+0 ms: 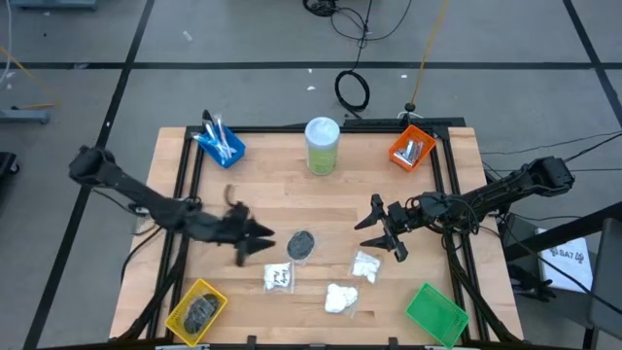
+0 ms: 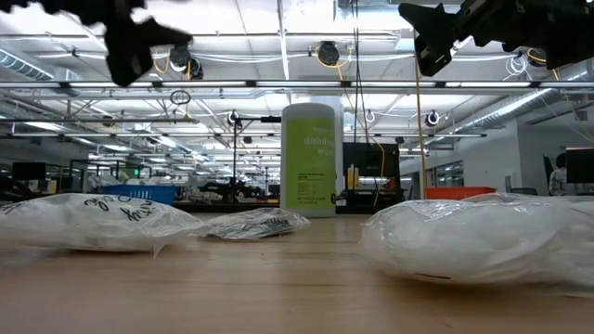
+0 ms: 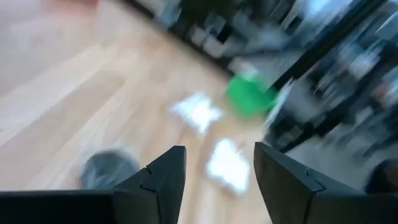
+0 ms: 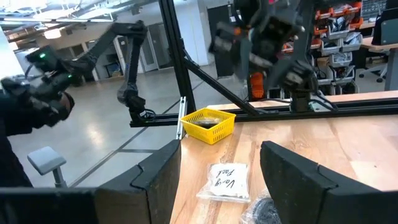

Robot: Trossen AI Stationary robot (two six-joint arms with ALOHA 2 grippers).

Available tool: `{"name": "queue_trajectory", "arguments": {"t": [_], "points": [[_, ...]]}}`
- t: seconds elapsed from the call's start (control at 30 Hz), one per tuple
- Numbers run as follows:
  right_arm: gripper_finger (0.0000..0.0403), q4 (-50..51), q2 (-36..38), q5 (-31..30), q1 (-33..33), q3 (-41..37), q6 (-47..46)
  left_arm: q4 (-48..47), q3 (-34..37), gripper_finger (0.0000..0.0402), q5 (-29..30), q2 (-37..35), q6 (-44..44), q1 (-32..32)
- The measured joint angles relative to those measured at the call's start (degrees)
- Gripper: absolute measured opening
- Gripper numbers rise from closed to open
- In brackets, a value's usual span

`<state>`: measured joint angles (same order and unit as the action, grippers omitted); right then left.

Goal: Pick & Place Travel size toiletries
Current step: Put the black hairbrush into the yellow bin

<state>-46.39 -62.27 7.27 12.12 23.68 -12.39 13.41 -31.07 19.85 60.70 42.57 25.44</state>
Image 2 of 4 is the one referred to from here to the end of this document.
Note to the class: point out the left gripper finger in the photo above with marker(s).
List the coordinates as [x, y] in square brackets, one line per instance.
[167, 34]

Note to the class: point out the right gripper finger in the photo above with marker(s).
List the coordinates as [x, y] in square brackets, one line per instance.
[431, 25]

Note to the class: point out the white pouch with black writing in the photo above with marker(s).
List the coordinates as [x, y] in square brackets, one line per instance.
[83, 227]

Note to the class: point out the black round pad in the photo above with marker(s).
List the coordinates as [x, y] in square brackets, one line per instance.
[255, 225]

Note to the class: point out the black background robot arm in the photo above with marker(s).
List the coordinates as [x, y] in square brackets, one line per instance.
[227, 191]

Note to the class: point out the black pole stand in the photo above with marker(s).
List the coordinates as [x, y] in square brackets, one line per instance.
[234, 148]

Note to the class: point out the blue plastic basket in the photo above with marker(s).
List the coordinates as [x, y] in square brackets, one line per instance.
[139, 194]

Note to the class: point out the black cabinet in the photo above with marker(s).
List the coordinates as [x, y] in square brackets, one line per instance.
[371, 160]

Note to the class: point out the black monitor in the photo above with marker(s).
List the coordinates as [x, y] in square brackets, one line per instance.
[580, 167]
[28, 170]

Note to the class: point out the orange plastic basket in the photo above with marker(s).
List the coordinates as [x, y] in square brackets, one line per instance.
[459, 192]

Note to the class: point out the person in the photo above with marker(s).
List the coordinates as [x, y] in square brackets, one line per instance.
[558, 178]

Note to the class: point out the yellow bottles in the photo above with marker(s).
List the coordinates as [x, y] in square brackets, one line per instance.
[352, 178]

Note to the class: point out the green disinfecting wipes canister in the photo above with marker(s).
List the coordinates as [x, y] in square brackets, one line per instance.
[308, 162]

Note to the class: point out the black aluminium table frame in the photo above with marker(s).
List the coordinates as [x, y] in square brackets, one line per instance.
[209, 209]

